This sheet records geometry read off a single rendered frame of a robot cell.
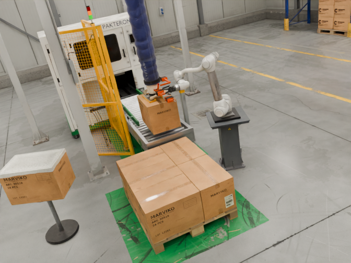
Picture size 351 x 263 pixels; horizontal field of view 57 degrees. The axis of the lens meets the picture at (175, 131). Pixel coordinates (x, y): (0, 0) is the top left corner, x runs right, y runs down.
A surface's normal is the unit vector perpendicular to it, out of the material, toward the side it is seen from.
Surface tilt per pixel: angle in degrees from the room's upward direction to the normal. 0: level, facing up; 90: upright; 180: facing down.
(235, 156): 90
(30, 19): 90
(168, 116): 89
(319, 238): 0
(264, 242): 0
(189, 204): 90
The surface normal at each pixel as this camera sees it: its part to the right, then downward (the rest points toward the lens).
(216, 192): 0.39, 0.34
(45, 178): -0.04, 0.45
